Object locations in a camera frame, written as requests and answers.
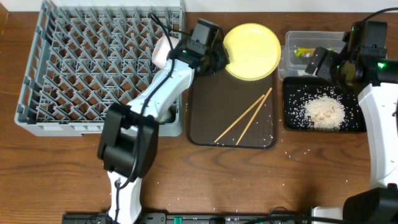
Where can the clear plastic bin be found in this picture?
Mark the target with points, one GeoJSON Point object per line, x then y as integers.
{"type": "Point", "coordinates": [291, 66]}

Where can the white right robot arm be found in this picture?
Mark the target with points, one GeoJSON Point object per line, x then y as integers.
{"type": "Point", "coordinates": [377, 99]}

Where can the pink bowl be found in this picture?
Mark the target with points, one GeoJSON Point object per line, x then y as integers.
{"type": "Point", "coordinates": [162, 49]}

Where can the black waste tray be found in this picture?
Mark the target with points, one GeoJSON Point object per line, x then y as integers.
{"type": "Point", "coordinates": [298, 91]}

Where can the pile of rice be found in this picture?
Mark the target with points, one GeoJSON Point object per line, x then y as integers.
{"type": "Point", "coordinates": [324, 113]}

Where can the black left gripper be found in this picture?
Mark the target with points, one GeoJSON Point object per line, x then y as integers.
{"type": "Point", "coordinates": [219, 56]}

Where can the wooden chopstick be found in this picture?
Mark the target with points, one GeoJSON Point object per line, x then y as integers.
{"type": "Point", "coordinates": [264, 98]}
{"type": "Point", "coordinates": [239, 118]}

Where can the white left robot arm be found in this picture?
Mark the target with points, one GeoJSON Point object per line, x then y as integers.
{"type": "Point", "coordinates": [129, 140]}

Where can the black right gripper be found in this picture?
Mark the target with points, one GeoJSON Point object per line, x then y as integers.
{"type": "Point", "coordinates": [323, 70]}

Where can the dark brown serving tray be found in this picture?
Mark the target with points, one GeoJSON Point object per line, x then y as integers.
{"type": "Point", "coordinates": [218, 100]}

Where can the yellow plate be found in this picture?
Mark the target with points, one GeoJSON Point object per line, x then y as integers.
{"type": "Point", "coordinates": [254, 51]}

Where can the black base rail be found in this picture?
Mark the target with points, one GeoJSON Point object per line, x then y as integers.
{"type": "Point", "coordinates": [161, 218]}

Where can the grey dish rack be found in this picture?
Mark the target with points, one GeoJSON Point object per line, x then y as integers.
{"type": "Point", "coordinates": [87, 55]}

